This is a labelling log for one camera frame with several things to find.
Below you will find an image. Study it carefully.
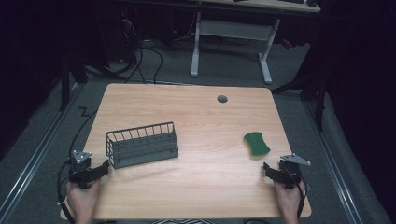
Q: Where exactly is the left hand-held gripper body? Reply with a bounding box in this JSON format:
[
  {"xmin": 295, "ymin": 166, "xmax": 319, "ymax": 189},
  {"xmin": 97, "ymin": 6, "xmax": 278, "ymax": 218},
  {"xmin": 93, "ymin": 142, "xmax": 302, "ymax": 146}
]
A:
[{"xmin": 68, "ymin": 149, "xmax": 93, "ymax": 189}]

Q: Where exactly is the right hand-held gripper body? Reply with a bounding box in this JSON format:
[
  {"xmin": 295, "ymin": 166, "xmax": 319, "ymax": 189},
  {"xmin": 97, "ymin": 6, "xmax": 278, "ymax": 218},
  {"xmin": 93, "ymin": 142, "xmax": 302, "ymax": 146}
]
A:
[{"xmin": 277, "ymin": 152, "xmax": 312, "ymax": 190}]

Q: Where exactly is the green sponge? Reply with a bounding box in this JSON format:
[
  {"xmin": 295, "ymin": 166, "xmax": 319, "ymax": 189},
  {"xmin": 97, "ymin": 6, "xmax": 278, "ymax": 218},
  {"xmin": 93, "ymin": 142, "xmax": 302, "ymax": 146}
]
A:
[{"xmin": 243, "ymin": 131, "xmax": 272, "ymax": 158}]

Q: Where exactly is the grey wire basket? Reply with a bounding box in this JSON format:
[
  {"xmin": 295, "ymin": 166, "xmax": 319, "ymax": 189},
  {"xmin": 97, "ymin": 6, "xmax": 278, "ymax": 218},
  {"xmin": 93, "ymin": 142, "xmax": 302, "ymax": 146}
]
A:
[{"xmin": 105, "ymin": 120, "xmax": 179, "ymax": 170}]

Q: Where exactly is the person's right hand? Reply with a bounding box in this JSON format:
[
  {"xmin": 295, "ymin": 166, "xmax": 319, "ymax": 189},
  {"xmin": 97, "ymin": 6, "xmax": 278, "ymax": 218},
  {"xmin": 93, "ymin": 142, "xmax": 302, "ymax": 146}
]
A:
[{"xmin": 273, "ymin": 180, "xmax": 306, "ymax": 218}]

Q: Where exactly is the person's left hand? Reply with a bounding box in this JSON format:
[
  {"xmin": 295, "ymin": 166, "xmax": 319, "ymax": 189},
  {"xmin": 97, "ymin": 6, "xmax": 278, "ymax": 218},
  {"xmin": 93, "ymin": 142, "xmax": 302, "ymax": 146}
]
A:
[{"xmin": 65, "ymin": 179, "xmax": 102, "ymax": 217}]

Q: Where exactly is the black metal stand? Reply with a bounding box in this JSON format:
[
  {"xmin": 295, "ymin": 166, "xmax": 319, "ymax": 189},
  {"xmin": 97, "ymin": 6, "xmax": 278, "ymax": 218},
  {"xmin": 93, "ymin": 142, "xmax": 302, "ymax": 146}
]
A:
[
  {"xmin": 271, "ymin": 73, "xmax": 329, "ymax": 133},
  {"xmin": 58, "ymin": 50, "xmax": 90, "ymax": 112}
]

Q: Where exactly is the person's striped clothing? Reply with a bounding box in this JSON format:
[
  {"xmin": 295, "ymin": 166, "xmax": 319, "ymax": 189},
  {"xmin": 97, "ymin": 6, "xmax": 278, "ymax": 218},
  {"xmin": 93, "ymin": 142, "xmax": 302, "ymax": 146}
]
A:
[{"xmin": 151, "ymin": 217, "xmax": 217, "ymax": 224}]

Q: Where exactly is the white-framed desk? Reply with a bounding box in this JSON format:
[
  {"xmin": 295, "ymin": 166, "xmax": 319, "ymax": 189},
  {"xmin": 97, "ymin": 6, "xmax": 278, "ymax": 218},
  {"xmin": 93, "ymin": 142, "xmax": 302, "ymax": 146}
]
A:
[{"xmin": 190, "ymin": 0, "xmax": 321, "ymax": 86}]

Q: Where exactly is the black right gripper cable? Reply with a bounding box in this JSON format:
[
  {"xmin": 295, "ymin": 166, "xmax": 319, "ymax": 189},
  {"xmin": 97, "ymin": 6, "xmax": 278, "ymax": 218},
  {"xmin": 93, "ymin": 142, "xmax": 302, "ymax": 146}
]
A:
[{"xmin": 296, "ymin": 181, "xmax": 309, "ymax": 220}]

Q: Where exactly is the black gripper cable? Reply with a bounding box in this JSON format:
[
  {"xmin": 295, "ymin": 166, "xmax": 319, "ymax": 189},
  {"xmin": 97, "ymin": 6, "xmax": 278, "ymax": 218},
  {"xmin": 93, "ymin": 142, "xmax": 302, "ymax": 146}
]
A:
[
  {"xmin": 56, "ymin": 158, "xmax": 77, "ymax": 224},
  {"xmin": 296, "ymin": 181, "xmax": 309, "ymax": 220}
]

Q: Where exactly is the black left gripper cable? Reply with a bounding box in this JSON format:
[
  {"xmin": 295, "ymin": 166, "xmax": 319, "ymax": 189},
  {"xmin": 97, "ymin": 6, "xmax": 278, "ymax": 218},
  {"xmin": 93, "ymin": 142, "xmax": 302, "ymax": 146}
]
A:
[{"xmin": 56, "ymin": 158, "xmax": 77, "ymax": 224}]

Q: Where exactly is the black floor cable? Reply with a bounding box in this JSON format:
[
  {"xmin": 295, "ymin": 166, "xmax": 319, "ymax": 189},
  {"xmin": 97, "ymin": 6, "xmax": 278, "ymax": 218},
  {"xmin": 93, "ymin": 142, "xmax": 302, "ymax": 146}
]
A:
[{"xmin": 68, "ymin": 106, "xmax": 99, "ymax": 157}]

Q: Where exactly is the metal floor rail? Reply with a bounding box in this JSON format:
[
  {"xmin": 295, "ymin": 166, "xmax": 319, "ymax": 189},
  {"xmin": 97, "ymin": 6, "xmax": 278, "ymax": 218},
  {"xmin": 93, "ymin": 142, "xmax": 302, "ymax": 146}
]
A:
[
  {"xmin": 0, "ymin": 83, "xmax": 82, "ymax": 217},
  {"xmin": 302, "ymin": 98, "xmax": 364, "ymax": 224}
]

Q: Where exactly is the bundle of black cables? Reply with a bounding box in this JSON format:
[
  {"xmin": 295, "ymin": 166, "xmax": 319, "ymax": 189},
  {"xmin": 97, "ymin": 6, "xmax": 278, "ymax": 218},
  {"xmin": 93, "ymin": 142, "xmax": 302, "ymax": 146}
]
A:
[{"xmin": 122, "ymin": 18, "xmax": 164, "ymax": 85}]

